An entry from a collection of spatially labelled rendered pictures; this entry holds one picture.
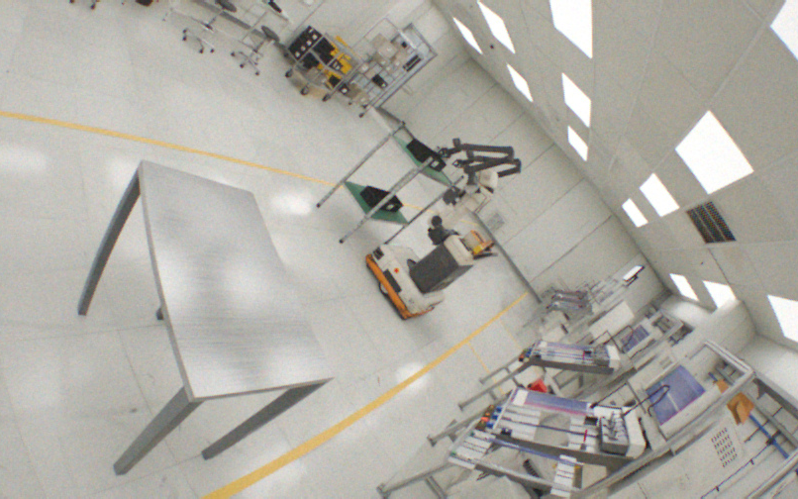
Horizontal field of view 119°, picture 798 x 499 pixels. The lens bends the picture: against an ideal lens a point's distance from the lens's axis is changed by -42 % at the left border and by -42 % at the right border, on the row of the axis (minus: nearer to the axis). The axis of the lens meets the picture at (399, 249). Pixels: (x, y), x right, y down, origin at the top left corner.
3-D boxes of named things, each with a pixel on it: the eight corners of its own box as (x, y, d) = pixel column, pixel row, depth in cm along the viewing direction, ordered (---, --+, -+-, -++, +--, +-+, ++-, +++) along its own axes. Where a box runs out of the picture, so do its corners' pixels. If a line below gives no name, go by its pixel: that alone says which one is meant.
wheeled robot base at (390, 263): (430, 312, 395) (449, 297, 387) (403, 321, 338) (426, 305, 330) (392, 257, 413) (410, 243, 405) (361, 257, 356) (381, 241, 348)
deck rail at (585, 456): (487, 443, 168) (490, 432, 167) (488, 441, 170) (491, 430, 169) (629, 469, 138) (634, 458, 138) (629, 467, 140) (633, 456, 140)
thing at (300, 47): (279, 52, 655) (307, 23, 630) (294, 60, 697) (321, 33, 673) (294, 70, 641) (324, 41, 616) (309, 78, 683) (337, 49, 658)
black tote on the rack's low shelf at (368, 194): (368, 207, 358) (377, 199, 354) (358, 192, 363) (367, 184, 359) (396, 213, 410) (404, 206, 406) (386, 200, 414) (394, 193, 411)
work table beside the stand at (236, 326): (162, 313, 159) (252, 192, 133) (212, 458, 131) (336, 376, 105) (76, 306, 120) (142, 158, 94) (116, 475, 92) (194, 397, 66)
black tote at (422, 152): (416, 159, 339) (426, 150, 335) (405, 146, 343) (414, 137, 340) (439, 172, 390) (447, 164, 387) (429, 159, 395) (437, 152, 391)
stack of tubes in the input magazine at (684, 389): (659, 425, 137) (706, 389, 128) (645, 390, 183) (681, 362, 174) (669, 444, 133) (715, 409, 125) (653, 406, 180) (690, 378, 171)
